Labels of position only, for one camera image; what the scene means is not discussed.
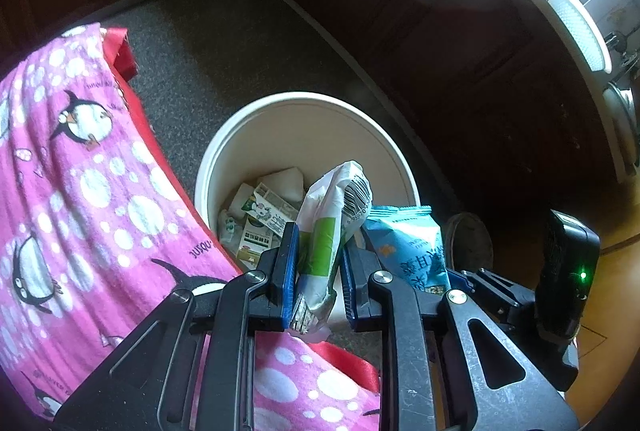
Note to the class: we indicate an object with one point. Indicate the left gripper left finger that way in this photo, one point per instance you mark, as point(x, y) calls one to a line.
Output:
point(259, 301)

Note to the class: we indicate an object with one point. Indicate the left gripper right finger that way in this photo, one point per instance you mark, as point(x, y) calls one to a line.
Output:
point(376, 300)

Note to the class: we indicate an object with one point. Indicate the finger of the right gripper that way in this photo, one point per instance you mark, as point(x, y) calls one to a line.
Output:
point(512, 304)

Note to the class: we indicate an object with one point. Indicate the blue snack bag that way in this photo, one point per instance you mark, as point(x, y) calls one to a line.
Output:
point(408, 243)

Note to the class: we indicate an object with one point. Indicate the green white milk carton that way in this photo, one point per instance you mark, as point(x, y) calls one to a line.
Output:
point(269, 209)

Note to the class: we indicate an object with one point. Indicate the white green bag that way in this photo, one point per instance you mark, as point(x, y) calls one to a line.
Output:
point(333, 210)

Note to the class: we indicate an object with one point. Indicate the white foam block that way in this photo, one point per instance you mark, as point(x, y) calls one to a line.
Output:
point(288, 184)

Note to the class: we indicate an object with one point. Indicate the green white medicine box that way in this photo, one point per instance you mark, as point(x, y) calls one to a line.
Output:
point(254, 241)

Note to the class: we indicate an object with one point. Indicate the dark wooden kitchen cabinets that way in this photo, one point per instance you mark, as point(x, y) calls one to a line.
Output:
point(497, 91)

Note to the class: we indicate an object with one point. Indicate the white round trash bin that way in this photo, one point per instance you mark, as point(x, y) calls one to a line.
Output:
point(313, 132)

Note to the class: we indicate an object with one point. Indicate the pink penguin tablecloth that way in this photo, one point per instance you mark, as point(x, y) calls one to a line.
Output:
point(110, 281)

